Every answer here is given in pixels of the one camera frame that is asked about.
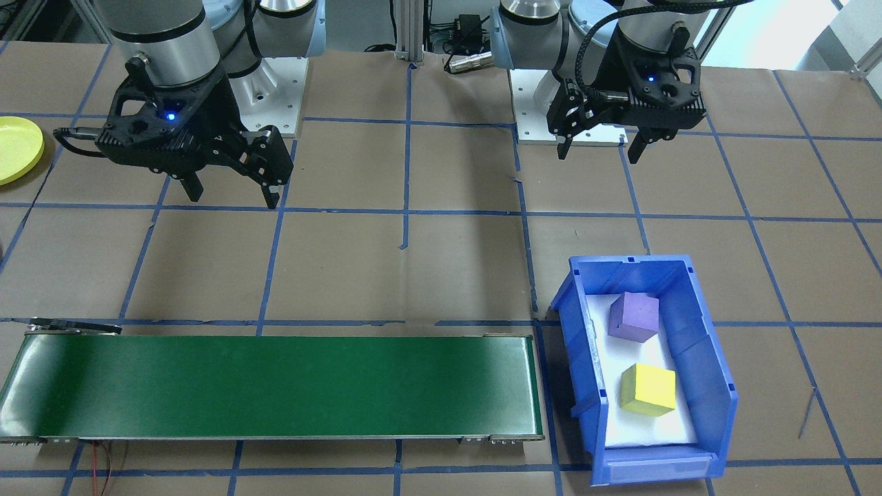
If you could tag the purple foam block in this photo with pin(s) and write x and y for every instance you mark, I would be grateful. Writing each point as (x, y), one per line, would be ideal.
(634, 317)

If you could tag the yellow foam block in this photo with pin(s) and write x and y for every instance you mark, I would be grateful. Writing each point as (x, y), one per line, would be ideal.
(648, 389)

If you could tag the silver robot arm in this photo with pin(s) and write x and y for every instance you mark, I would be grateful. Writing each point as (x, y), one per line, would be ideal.
(158, 34)
(530, 34)

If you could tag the yellow plate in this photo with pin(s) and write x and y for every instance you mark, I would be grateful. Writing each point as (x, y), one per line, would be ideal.
(17, 148)

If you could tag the silver cylindrical connector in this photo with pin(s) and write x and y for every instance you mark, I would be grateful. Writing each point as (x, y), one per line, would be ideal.
(468, 62)

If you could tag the black power adapter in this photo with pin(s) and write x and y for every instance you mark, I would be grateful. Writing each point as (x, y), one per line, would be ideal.
(472, 27)

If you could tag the aluminium corner bar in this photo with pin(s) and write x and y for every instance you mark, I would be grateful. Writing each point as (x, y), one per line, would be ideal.
(867, 70)

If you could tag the green conveyor belt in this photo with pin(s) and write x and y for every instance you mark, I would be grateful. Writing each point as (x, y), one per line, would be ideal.
(275, 386)

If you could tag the blue plastic storage bin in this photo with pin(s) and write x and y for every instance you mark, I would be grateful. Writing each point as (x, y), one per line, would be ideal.
(710, 386)

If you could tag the white foam bin liner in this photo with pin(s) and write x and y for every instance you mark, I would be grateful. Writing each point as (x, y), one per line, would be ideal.
(648, 430)

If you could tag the white square base plate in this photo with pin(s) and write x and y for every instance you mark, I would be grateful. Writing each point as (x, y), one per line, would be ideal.
(293, 96)
(530, 124)

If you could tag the aluminium profile post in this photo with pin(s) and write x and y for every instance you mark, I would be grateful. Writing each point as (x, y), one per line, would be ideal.
(410, 27)

